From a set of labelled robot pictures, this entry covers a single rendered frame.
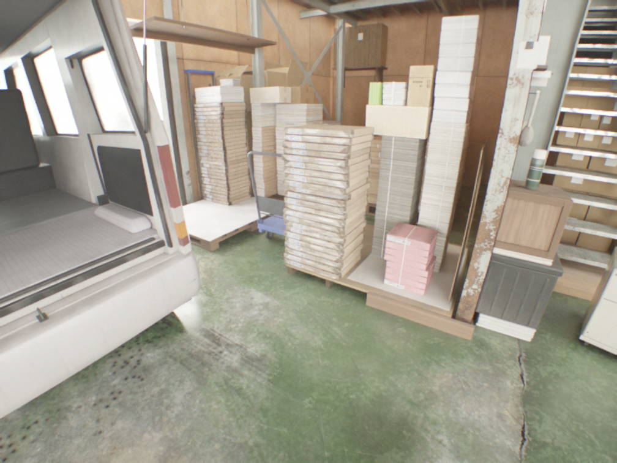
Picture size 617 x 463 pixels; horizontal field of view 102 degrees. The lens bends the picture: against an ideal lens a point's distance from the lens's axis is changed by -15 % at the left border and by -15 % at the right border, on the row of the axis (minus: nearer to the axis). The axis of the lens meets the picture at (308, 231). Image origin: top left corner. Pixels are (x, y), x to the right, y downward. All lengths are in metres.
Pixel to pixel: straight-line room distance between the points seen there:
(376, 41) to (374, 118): 3.89
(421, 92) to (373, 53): 3.90
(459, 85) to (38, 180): 3.30
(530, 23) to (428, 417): 1.77
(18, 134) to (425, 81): 3.10
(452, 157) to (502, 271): 0.78
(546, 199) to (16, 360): 2.32
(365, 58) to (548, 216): 4.81
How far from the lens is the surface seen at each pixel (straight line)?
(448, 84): 2.12
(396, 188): 2.23
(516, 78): 1.66
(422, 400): 1.60
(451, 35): 2.16
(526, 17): 1.70
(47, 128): 3.14
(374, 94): 2.26
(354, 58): 6.15
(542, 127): 2.57
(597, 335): 2.27
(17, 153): 3.21
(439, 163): 2.14
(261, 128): 3.71
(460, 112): 2.10
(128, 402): 1.71
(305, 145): 1.91
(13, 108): 3.19
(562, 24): 2.63
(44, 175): 3.22
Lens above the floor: 1.24
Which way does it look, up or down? 24 degrees down
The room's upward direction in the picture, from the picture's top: straight up
